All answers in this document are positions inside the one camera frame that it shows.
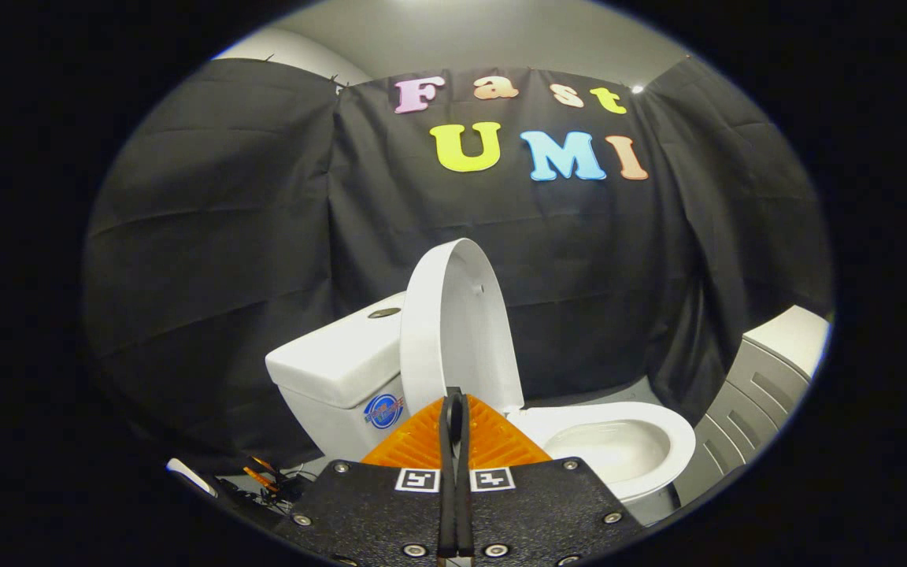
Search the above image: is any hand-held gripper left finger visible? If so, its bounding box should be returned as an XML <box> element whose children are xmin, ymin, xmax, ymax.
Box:
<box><xmin>276</xmin><ymin>387</ymin><xmax>455</xmax><ymax>567</ymax></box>

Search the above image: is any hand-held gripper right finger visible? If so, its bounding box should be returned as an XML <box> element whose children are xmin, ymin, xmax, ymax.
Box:
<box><xmin>454</xmin><ymin>389</ymin><xmax>643</xmax><ymax>567</ymax></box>

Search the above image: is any white toilet lid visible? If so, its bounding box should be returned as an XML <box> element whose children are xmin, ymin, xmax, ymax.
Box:
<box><xmin>400</xmin><ymin>238</ymin><xmax>525</xmax><ymax>418</ymax></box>

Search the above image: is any white ceramic toilet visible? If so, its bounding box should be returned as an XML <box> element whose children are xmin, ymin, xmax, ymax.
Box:
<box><xmin>265</xmin><ymin>293</ymin><xmax>696</xmax><ymax>526</ymax></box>

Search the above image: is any small white device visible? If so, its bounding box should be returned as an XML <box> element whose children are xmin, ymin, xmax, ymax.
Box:
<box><xmin>166</xmin><ymin>458</ymin><xmax>218</xmax><ymax>498</ymax></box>

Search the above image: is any white drawer cabinet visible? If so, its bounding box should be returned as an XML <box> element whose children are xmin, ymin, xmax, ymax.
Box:
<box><xmin>670</xmin><ymin>306</ymin><xmax>831</xmax><ymax>509</ymax></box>

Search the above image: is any black backdrop cloth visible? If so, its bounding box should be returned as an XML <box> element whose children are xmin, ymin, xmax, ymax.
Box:
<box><xmin>83</xmin><ymin>57</ymin><xmax>836</xmax><ymax>473</ymax></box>

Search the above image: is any orange black tool with cables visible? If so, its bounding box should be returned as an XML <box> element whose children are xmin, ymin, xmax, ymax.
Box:
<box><xmin>242</xmin><ymin>455</ymin><xmax>306</xmax><ymax>505</ymax></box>

